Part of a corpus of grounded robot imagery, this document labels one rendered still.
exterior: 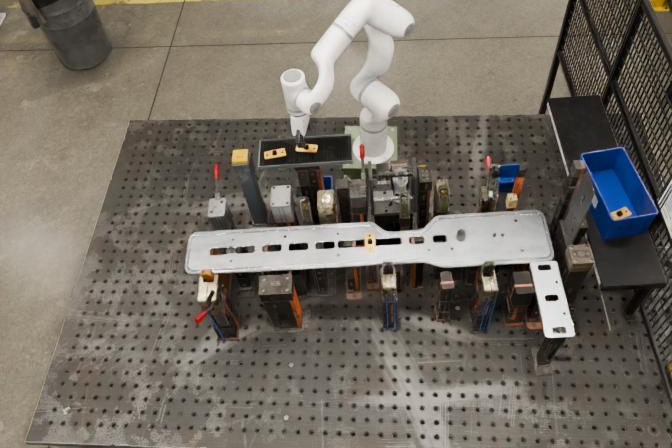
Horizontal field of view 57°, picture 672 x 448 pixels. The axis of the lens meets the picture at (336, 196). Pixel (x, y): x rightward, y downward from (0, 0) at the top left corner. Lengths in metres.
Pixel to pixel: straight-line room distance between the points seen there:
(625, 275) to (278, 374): 1.32
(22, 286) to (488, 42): 3.37
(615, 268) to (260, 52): 3.07
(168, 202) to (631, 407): 2.10
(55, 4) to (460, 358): 3.39
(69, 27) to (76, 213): 1.34
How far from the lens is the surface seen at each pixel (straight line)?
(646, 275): 2.42
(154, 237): 2.94
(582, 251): 2.37
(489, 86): 4.31
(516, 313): 2.49
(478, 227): 2.42
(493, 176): 2.31
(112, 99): 4.68
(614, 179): 2.62
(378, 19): 2.26
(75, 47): 4.85
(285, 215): 2.42
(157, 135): 3.31
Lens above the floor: 3.03
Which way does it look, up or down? 55 degrees down
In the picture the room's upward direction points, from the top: 8 degrees counter-clockwise
